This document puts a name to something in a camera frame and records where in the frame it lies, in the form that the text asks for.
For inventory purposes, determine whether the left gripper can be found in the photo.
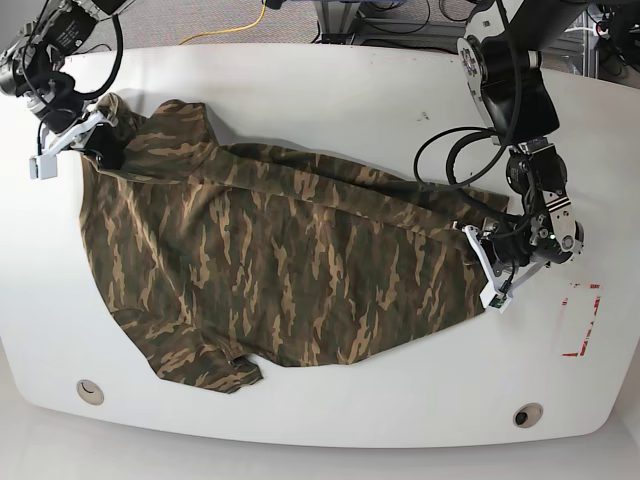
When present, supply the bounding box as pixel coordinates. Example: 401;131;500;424
453;222;543;295

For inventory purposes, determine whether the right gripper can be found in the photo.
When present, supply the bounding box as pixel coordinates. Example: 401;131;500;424
37;110;125;170

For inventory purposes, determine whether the camouflage t-shirt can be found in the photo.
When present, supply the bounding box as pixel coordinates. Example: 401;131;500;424
79;93;487;394

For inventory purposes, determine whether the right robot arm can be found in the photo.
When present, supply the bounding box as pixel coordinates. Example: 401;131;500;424
1;1;125;180

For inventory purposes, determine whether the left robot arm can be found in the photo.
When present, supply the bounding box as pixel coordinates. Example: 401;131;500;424
446;1;586;298

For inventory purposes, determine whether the red tape rectangle marking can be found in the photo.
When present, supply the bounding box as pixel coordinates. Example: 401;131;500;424
555;283;602;358

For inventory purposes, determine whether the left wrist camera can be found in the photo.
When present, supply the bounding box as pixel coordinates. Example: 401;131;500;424
480;283;513;313

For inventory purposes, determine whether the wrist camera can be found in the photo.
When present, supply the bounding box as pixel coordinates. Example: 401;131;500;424
29;154;58;180
480;283;513;313

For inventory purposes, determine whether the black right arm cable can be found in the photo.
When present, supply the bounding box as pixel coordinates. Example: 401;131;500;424
29;14;125;101

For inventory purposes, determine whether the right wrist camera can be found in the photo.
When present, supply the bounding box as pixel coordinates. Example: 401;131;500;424
29;154;58;180

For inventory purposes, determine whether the right table cable grommet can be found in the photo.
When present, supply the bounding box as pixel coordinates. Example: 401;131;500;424
513;403;544;429

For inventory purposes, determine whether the table cable grommet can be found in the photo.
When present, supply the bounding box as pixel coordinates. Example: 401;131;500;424
513;403;544;429
76;379;105;406

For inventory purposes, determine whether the black looped cable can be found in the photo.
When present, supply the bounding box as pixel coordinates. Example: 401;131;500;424
412;127;511;189

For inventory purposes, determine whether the yellow cable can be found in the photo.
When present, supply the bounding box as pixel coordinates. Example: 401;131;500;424
179;0;265;46

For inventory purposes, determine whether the left table cable grommet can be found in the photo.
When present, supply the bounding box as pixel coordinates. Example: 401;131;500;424
76;379;105;406

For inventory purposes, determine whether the aluminium frame stand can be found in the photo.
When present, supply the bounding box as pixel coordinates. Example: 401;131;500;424
311;1;392;45

